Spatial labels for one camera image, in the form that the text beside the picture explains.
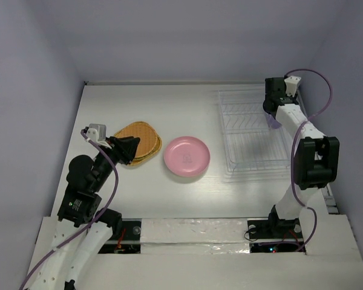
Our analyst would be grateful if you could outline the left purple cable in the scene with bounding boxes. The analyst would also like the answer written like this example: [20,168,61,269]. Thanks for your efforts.
[19,128,119,290]

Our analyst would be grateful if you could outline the red wire left base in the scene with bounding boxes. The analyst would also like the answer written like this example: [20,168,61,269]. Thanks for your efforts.
[114,228,128,251]

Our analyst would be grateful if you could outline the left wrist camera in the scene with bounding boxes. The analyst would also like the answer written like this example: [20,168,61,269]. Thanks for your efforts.
[83,123,106,143]

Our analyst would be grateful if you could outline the orange woven round plate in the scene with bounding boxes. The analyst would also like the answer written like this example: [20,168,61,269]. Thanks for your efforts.
[114,121,158,158]

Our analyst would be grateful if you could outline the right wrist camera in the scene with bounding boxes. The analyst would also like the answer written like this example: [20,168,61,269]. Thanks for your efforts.
[284,76,301,97]

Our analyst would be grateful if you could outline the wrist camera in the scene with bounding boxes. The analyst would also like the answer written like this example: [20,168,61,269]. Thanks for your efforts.
[83,123,106,143]
[284,76,301,97]

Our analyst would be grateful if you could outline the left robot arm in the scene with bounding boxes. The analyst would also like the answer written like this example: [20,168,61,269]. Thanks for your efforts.
[21,129,140,289]

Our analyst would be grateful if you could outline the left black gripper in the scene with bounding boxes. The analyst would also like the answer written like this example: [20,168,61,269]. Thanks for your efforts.
[92,134,140,190]

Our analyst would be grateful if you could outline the black cable at base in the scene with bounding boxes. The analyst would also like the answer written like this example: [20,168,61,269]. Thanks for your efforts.
[243,225,305,245]

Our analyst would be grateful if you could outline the pink round plate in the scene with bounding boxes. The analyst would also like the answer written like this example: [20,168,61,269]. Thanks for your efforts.
[163,136,211,171]

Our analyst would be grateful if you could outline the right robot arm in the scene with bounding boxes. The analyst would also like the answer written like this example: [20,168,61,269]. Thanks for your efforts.
[263,76,340,238]

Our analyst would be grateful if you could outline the green-rimmed woven plate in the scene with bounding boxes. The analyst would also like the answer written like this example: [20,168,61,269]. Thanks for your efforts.
[133,137,162,163]

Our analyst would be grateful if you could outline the square woven bamboo plate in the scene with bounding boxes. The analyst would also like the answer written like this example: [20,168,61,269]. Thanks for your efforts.
[128,137,162,167]

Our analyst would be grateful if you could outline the purple round plate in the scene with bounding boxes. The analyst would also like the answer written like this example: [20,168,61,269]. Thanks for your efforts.
[265,113,282,129]

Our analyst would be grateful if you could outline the foil-wrapped front bar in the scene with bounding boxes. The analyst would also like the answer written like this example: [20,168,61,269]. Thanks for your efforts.
[140,218,250,255]

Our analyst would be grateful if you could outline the white wire dish rack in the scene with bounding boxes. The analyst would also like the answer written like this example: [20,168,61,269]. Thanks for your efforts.
[218,89,291,173]

